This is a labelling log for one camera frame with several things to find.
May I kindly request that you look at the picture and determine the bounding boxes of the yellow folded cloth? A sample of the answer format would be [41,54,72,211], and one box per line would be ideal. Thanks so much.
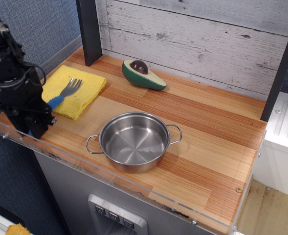
[42,65,107,120]

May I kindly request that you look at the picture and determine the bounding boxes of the black left vertical post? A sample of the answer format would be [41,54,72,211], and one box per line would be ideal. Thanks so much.
[76,0,103,66]

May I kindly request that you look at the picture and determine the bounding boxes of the grey toy fridge cabinet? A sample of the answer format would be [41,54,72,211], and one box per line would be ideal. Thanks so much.
[35,153,209,235]

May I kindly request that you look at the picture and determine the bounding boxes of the yellow object bottom left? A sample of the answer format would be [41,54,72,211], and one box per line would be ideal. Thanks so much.
[5,224,31,235]

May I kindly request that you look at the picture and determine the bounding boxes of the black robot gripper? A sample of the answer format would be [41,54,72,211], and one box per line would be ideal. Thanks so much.
[0,70,56,139]

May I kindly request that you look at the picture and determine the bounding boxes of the clear acrylic counter guard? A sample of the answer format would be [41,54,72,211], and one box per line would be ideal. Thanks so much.
[0,34,268,235]

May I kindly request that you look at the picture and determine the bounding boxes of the stainless steel pot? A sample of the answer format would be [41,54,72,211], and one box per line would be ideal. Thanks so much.
[86,112,183,173]

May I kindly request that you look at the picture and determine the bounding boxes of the black right vertical post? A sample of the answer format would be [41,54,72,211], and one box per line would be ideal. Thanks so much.
[260,43,288,122]

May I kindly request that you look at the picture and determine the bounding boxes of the black vertical post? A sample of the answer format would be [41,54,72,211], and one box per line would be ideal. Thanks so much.
[76,0,103,66]
[260,43,288,122]

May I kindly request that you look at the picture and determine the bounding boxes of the silver dispenser button panel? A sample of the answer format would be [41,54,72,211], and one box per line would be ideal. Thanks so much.
[88,193,148,235]

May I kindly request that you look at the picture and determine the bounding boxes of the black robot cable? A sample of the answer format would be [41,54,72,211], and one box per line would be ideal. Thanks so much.
[0,62,47,88]

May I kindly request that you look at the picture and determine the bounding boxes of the white side cabinet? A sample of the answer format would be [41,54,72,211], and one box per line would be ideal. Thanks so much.
[253,92,288,195]

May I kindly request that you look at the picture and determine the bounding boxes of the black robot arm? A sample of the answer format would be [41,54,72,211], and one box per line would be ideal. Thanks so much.
[0,19,56,139]

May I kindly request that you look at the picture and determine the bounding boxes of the toy avocado half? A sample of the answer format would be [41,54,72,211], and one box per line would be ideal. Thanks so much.
[122,60,167,91]

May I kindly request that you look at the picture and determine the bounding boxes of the blue handled metal fork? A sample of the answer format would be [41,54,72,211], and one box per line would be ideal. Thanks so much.
[27,77,84,135]

